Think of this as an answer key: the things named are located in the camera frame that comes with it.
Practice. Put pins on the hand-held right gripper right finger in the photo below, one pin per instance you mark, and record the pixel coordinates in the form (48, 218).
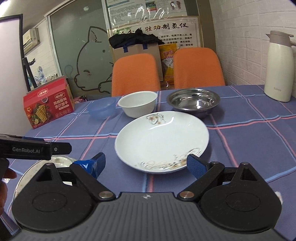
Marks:
(194, 166)

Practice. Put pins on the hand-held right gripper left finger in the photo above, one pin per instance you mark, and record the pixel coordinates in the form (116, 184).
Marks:
(92, 165)

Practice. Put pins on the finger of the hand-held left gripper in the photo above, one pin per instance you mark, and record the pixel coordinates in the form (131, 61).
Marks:
(61, 148)

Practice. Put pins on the white ceramic plate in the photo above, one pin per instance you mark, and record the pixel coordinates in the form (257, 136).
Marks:
(27, 173)

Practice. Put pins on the white floral print plate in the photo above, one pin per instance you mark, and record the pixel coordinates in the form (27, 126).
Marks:
(159, 141)

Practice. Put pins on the translucent blue bowl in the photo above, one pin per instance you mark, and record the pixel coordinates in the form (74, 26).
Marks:
(101, 109)

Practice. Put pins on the stainless steel bowl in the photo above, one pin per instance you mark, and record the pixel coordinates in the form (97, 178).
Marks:
(193, 102)

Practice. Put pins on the white bowl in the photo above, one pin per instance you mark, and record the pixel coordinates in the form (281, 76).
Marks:
(138, 109)

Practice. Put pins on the person's left hand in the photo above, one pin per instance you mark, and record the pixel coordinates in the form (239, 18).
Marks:
(8, 174)

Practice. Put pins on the red cracker box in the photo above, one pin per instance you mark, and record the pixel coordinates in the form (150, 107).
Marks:
(46, 104)

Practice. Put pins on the blue plaid tablecloth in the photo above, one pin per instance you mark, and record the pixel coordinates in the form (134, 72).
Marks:
(242, 139)

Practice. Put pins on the black framed white board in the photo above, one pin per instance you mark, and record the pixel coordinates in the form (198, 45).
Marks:
(10, 58)

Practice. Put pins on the orange chair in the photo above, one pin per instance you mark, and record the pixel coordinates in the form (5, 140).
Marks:
(198, 69)
(135, 74)

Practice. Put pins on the frosted glass panel cat drawing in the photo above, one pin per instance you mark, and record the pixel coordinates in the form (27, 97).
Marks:
(69, 46)

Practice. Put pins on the yellow printed bag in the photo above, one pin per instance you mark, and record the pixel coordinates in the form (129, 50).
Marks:
(168, 67)

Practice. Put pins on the white air conditioner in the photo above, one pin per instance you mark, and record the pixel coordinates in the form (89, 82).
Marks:
(31, 39)

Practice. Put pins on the cream thermos jug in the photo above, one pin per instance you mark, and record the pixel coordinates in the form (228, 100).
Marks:
(279, 69)

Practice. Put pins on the black cloth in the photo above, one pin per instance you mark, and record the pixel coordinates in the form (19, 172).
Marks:
(136, 39)

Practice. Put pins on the wall poster with large characters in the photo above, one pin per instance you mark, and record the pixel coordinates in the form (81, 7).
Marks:
(161, 27)

